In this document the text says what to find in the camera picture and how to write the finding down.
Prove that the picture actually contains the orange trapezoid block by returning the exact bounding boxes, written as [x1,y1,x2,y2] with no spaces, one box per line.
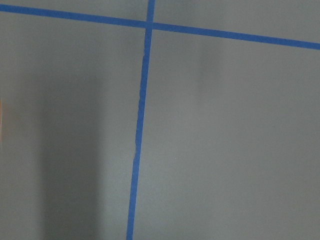
[0,98,3,143]

